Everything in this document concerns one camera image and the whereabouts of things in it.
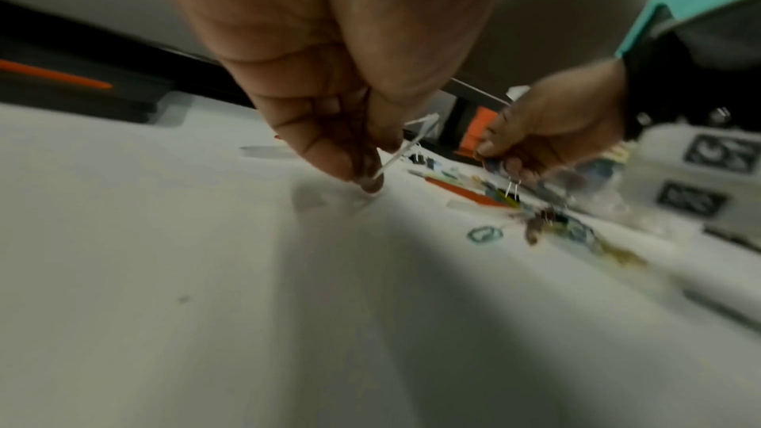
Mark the black monitor base red stripe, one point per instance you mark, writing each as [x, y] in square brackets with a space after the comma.
[59, 97]
[455, 125]

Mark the person's right hand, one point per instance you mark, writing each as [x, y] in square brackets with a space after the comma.
[565, 120]

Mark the white plastic fastener strip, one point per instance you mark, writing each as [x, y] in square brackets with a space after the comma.
[404, 149]

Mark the black right wristband with markers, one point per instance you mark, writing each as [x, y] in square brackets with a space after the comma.
[683, 78]

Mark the heap of coloured paper clips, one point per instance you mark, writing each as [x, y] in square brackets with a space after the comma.
[579, 231]

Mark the person's left hand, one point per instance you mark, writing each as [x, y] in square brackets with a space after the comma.
[333, 41]

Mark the small black binder clip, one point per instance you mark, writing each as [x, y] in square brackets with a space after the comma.
[423, 159]
[513, 193]

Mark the red plastic fastener strip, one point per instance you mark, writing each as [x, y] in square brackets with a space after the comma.
[469, 193]

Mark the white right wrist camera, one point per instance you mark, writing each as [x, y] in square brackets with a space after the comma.
[654, 172]

